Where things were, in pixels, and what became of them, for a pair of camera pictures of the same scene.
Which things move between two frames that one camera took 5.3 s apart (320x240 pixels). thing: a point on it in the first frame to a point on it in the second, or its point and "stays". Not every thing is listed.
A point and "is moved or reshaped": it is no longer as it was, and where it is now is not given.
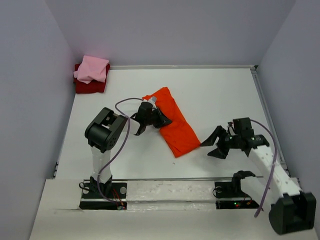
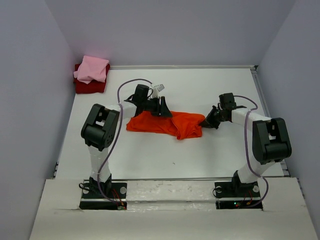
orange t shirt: [178, 134] is moved or reshaped
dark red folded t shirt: [93, 87] stays
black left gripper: [161, 120] to [164, 111]
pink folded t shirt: [92, 68] stays
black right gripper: [219, 131] to [209, 122]
